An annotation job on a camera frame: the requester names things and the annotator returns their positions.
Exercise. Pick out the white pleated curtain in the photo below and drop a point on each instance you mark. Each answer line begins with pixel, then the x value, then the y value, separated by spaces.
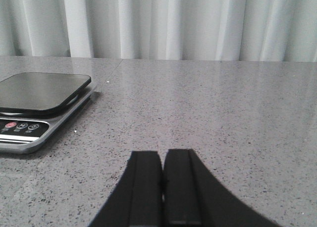
pixel 251 30

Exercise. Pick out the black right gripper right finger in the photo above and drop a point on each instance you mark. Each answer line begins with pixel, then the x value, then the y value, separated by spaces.
pixel 193 197

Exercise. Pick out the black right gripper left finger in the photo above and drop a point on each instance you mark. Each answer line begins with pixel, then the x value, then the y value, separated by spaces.
pixel 137 199

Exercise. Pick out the silver black kitchen scale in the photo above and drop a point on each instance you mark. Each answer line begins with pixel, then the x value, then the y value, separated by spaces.
pixel 34 105

